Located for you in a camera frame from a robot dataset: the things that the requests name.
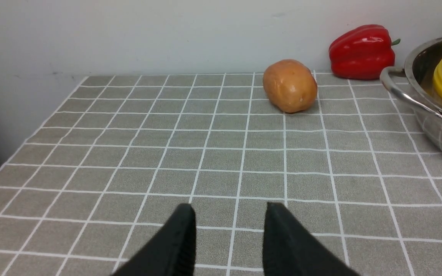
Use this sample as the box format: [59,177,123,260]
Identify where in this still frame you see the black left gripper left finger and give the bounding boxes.
[112,203,196,276]

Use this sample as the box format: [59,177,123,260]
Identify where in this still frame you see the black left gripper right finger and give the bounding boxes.
[263,202,358,276]

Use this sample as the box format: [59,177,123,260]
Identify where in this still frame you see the stainless steel pot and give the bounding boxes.
[379,37,442,152]

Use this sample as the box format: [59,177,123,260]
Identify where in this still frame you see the grey checked tablecloth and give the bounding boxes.
[0,73,442,276]

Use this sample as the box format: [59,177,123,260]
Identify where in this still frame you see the brown potato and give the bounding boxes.
[262,59,318,113]

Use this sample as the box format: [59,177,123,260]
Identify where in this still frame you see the red bell pepper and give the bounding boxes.
[328,24,401,81]

